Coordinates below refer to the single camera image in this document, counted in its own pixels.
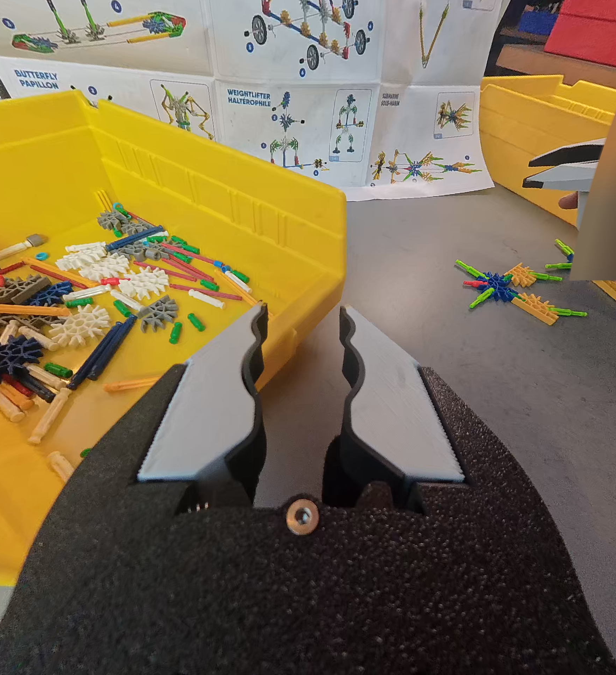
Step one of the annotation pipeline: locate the pile of toy parts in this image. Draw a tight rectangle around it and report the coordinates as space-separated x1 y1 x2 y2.
0 202 267 484

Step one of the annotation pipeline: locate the red storage bin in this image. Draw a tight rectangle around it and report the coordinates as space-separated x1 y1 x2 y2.
543 0 616 70

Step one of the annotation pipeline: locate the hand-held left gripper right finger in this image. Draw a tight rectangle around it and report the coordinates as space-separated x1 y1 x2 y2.
338 305 467 483

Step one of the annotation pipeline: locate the grey desk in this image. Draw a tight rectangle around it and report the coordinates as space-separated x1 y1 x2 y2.
0 182 616 675

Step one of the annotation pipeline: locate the yellow storage bin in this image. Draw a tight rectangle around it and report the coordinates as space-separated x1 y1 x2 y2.
479 74 616 228
0 89 348 587

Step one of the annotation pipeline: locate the blue toy connector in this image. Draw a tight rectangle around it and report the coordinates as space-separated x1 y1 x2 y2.
479 271 520 304

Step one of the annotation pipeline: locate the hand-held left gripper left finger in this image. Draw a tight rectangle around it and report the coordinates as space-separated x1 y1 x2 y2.
136 302 270 483

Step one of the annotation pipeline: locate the yellow toy connector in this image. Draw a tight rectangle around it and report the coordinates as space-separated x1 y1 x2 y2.
503 262 538 289
510 292 559 327

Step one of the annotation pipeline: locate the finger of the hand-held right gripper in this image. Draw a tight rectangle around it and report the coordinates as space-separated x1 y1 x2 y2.
527 137 607 168
521 162 599 231

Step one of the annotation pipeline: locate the printed instruction sheet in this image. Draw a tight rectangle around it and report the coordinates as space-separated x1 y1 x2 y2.
0 0 505 203

